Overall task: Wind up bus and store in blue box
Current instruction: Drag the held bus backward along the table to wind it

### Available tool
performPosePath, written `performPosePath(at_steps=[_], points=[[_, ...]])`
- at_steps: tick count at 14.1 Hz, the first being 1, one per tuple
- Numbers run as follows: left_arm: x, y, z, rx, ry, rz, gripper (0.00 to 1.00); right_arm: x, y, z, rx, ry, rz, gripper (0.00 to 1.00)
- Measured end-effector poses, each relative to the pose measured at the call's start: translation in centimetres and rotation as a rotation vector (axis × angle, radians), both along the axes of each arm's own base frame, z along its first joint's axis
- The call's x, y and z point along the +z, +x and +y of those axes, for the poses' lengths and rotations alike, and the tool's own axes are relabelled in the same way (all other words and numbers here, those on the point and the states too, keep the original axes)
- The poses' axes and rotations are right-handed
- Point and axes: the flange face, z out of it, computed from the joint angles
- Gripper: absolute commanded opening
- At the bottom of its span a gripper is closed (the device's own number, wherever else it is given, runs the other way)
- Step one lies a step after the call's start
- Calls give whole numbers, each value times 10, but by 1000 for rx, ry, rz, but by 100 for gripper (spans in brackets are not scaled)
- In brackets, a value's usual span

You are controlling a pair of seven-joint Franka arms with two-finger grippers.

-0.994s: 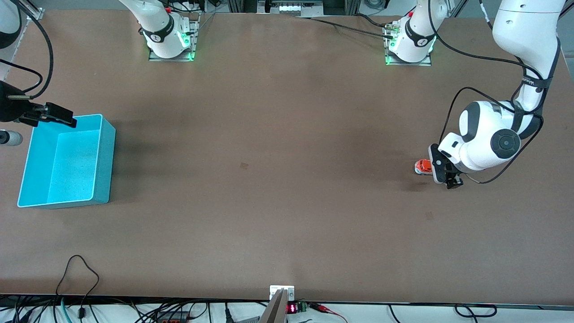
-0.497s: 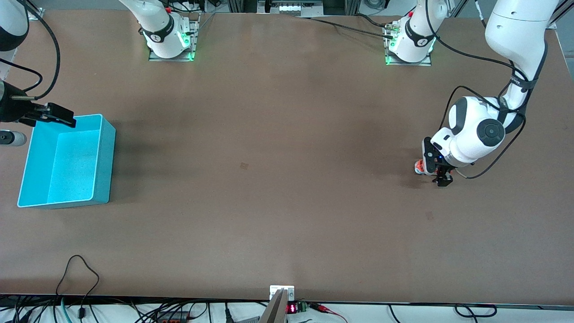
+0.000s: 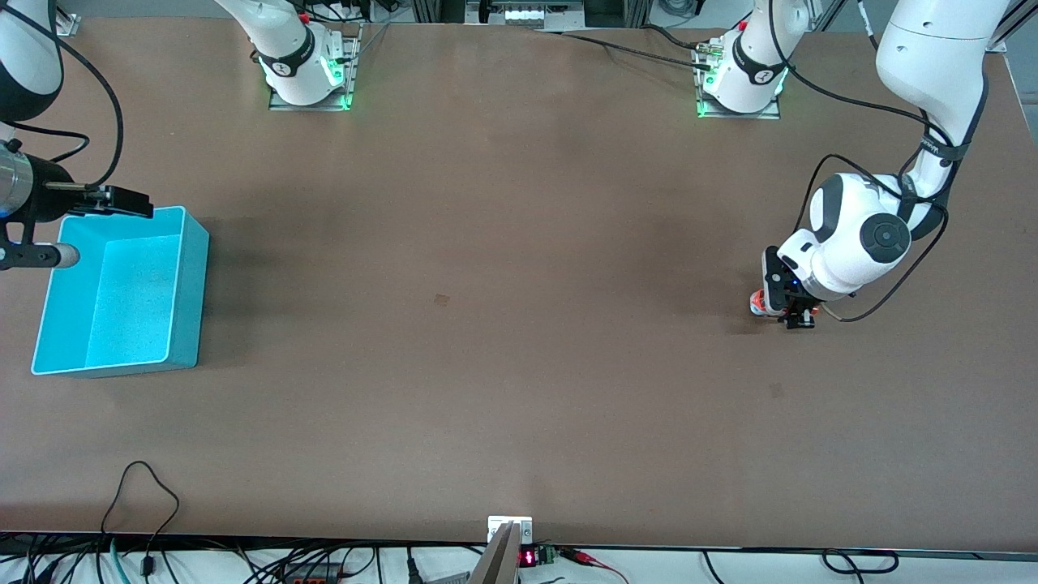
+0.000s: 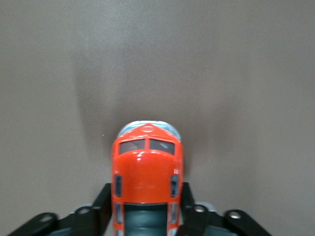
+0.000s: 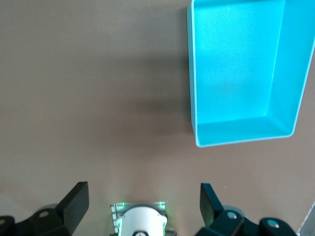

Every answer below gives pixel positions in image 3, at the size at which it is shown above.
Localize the tangled black cables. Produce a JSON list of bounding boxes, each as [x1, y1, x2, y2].
[[0, 534, 487, 584]]

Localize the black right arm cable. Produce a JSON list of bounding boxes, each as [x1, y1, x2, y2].
[[0, 24, 124, 189]]

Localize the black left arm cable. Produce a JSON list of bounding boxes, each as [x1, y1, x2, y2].
[[766, 0, 974, 323]]

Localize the black coiled cable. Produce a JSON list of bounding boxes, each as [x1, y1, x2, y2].
[[821, 549, 899, 576]]

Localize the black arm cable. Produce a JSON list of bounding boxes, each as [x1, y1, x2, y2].
[[0, 24, 124, 189], [766, 0, 974, 323]]

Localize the thin black looped cable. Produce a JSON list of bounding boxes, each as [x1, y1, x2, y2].
[[100, 461, 181, 578]]

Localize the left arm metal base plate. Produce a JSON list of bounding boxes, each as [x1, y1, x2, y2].
[[695, 39, 784, 121]]

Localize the white rack device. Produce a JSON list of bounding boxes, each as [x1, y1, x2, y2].
[[483, 0, 585, 27]]

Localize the long black table cable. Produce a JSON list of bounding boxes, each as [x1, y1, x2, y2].
[[535, 29, 714, 72]]

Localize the red wires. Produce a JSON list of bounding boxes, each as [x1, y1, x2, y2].
[[560, 548, 629, 584]]

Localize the grey camera mount bar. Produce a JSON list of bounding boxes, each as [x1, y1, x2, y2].
[[466, 522, 521, 584]]

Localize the blue plastic box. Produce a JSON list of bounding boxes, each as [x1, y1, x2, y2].
[[31, 205, 210, 379]]

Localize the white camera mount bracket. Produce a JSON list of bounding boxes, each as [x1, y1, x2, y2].
[[487, 516, 534, 544]]

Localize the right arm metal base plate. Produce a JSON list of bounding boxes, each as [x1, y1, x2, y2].
[[268, 23, 362, 112]]

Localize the short black table cable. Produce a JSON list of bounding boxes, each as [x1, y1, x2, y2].
[[641, 24, 706, 51]]

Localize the dark equipment rack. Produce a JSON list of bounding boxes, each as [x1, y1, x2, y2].
[[410, 0, 654, 29]]

